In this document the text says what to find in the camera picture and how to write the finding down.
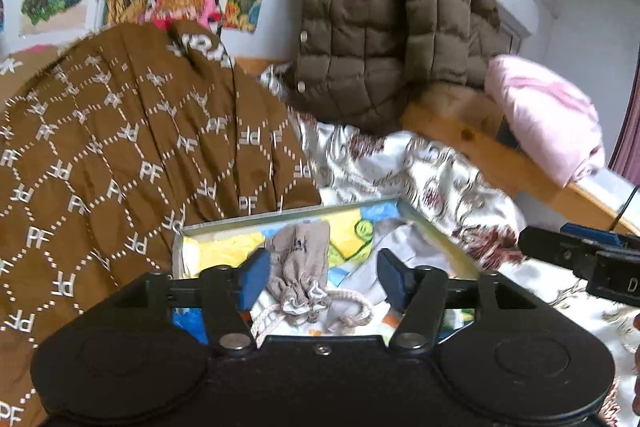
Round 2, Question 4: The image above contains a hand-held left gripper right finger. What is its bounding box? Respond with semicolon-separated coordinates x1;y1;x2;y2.
377;249;538;353

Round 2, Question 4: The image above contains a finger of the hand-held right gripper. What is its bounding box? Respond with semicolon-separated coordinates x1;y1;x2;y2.
518;227;601;268
560;223;640;250

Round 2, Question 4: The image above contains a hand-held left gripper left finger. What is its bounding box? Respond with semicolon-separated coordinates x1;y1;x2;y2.
112;249;273;355

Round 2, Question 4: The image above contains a grey drawstring pouch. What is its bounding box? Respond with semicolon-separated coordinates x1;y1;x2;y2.
265;222;333;323

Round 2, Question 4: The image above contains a colourful picture tray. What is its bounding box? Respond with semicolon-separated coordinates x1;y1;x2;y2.
172;197;481;348

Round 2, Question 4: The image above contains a grey white cloth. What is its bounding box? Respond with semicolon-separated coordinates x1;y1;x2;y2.
327;219;451;308

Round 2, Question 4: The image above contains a white floral quilt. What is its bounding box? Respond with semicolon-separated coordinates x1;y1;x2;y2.
260;62;640;427

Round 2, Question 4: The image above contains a purple curtain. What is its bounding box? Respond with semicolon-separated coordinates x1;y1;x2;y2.
612;57;640;185

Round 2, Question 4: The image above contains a pink folded cloth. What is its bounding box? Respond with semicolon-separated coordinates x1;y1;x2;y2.
485;54;606;188

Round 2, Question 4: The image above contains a brown printed quilt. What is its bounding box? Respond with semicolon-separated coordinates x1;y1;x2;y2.
0;19;321;427

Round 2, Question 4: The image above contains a brown puffer jacket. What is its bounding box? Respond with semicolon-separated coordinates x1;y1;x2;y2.
282;0;523;135

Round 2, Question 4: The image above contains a black cable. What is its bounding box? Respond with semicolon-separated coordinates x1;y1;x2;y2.
612;184;640;233

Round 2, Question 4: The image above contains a wooden bed frame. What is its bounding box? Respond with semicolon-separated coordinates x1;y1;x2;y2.
232;57;640;238

